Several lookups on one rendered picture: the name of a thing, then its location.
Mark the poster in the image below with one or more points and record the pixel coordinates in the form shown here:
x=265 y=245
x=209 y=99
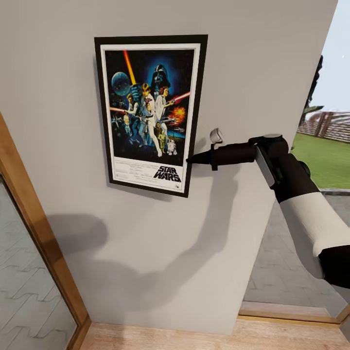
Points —
x=150 y=89

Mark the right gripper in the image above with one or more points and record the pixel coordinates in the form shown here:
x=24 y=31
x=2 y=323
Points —
x=225 y=155

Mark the door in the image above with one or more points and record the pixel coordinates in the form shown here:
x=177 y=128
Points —
x=40 y=305

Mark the fixed window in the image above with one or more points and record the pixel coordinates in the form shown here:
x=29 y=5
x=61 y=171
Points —
x=280 y=289

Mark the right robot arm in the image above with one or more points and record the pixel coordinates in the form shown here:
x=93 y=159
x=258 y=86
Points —
x=321 y=238

